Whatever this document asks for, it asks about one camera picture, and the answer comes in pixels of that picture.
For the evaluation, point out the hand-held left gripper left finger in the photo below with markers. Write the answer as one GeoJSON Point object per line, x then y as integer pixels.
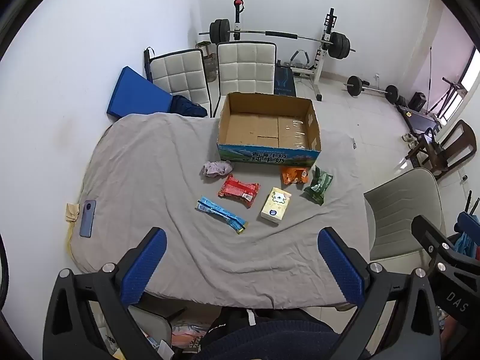
{"type": "Point", "coordinates": [144, 266]}

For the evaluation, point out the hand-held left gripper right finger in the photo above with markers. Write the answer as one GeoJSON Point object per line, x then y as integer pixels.
{"type": "Point", "coordinates": [341, 266]}

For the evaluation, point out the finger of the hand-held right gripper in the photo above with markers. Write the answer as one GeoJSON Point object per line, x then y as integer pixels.
{"type": "Point", "coordinates": [427, 232]}
{"type": "Point", "coordinates": [468, 221]}

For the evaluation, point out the green snack packet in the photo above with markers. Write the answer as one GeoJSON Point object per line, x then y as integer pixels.
{"type": "Point", "coordinates": [318, 185]}

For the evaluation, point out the yellow white tissue pack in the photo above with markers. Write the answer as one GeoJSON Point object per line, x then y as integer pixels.
{"type": "Point", "coordinates": [275, 204]}

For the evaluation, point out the long blue snack packet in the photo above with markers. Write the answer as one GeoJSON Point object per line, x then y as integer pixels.
{"type": "Point", "coordinates": [219, 212]}

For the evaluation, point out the orange snack packet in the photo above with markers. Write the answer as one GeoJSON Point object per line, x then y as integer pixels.
{"type": "Point", "coordinates": [292, 175]}

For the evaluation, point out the purple cloth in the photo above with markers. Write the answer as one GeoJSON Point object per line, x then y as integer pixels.
{"type": "Point", "coordinates": [215, 168]}

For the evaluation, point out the red snack packet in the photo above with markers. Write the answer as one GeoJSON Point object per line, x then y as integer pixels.
{"type": "Point", "coordinates": [238, 189]}

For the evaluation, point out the cardboard box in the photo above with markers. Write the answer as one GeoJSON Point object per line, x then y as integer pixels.
{"type": "Point", "coordinates": [262, 127]}

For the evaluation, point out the beige plastic chair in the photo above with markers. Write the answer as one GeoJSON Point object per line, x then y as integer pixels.
{"type": "Point", "coordinates": [405, 202]}

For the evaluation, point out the blue smartphone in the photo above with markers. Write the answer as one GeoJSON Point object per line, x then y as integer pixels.
{"type": "Point", "coordinates": [87, 217]}

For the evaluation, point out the brown wooden chair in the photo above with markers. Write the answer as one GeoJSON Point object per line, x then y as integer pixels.
{"type": "Point", "coordinates": [455, 146]}

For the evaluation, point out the printed packaging pile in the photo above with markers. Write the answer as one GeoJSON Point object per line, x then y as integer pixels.
{"type": "Point", "coordinates": [187, 335]}

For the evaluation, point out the white shoe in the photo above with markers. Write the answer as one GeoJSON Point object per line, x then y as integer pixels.
{"type": "Point", "coordinates": [408, 137]}
{"type": "Point", "coordinates": [413, 143]}

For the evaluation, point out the beige paper scrap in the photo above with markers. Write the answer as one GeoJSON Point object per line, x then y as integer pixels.
{"type": "Point", "coordinates": [71, 212]}

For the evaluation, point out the person's dark navy clothing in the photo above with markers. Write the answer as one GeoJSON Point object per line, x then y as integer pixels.
{"type": "Point", "coordinates": [270, 341]}

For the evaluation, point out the dark exercise platform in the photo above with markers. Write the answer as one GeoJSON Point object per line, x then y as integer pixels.
{"type": "Point", "coordinates": [416, 114]}

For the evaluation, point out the black speaker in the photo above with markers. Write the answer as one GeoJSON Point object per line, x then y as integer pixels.
{"type": "Point", "coordinates": [417, 101]}

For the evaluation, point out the black weight plates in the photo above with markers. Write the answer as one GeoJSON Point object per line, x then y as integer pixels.
{"type": "Point", "coordinates": [401, 101]}

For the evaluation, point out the thin metal bar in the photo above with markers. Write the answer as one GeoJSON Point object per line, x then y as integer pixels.
{"type": "Point", "coordinates": [428, 75]}

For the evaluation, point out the window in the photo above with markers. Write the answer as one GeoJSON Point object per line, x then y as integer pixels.
{"type": "Point", "coordinates": [472, 69]}

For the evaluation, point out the short barbell with black plates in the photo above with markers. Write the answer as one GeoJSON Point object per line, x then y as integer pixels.
{"type": "Point", "coordinates": [354, 85]}

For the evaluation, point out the dark blue jacket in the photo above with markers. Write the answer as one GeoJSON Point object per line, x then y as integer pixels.
{"type": "Point", "coordinates": [185, 105]}

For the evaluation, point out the blue foam mat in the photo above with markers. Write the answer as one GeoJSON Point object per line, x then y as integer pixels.
{"type": "Point", "coordinates": [135, 95]}

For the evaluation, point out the black blue weight bench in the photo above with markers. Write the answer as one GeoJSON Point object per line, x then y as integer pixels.
{"type": "Point", "coordinates": [284, 78]}

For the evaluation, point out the white quilted chair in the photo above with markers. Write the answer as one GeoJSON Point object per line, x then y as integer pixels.
{"type": "Point", "coordinates": [245, 67]}
{"type": "Point", "coordinates": [176, 71]}

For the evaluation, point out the black folded umbrella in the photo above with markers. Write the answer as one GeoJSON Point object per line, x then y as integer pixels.
{"type": "Point", "coordinates": [147, 63]}

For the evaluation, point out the brown glass jar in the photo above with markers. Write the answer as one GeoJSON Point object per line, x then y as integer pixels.
{"type": "Point", "coordinates": [210, 65]}

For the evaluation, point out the long barbell with black plates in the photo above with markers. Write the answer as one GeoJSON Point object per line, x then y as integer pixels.
{"type": "Point", "coordinates": [281, 35]}

